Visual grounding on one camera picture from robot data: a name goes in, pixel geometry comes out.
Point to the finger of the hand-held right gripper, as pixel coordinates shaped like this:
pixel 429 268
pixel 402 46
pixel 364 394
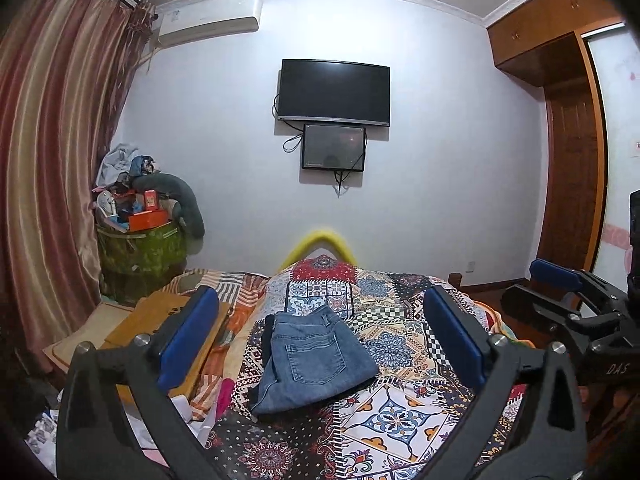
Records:
pixel 552 272
pixel 535 302

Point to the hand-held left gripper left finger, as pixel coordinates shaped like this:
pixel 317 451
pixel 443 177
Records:
pixel 190 340

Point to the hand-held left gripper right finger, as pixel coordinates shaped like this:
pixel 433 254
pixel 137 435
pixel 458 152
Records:
pixel 457 340

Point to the blue denim pants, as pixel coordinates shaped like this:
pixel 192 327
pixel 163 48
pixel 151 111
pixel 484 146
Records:
pixel 310 360

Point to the brown cardboard box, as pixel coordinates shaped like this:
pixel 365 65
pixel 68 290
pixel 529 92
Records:
pixel 135 320

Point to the dark cloth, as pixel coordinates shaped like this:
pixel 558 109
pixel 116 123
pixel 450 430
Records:
pixel 267 335

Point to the white crumpled cloth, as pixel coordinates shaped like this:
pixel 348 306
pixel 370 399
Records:
pixel 200 422

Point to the wooden door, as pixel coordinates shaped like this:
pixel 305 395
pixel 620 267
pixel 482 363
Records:
pixel 570 185

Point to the colourful patchwork blanket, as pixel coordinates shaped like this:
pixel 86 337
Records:
pixel 400 410

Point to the green storage bin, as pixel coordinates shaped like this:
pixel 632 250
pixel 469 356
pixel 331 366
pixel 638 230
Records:
pixel 145 255

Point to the orange box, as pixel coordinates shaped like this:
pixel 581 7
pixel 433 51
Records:
pixel 147 221

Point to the white sliding wardrobe door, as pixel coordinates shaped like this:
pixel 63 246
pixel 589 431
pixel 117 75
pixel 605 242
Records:
pixel 620 160

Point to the grey plush toy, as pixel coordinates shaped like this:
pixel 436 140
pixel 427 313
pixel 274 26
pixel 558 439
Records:
pixel 187 200

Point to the small red box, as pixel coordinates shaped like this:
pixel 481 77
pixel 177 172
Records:
pixel 150 200

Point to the small white fan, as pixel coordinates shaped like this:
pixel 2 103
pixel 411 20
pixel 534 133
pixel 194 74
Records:
pixel 106 204

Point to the red floral white cloth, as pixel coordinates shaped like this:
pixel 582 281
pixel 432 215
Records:
pixel 40 435

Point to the pile of clothes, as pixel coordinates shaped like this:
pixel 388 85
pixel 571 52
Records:
pixel 117 160

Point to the wooden overhead cabinet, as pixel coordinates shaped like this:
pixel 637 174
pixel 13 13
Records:
pixel 545 30

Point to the striped pink curtain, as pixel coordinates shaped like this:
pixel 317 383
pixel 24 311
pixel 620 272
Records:
pixel 50 135

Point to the white air conditioner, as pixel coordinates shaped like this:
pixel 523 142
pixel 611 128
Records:
pixel 210 20

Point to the wooden bed post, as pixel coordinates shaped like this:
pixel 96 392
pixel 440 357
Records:
pixel 454 280

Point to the yellow foam bed rail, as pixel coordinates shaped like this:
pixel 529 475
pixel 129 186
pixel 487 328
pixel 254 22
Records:
pixel 320 236

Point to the small black wall monitor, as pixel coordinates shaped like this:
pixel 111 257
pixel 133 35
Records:
pixel 332 145

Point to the black wall television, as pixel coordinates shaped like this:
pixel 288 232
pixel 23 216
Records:
pixel 332 90

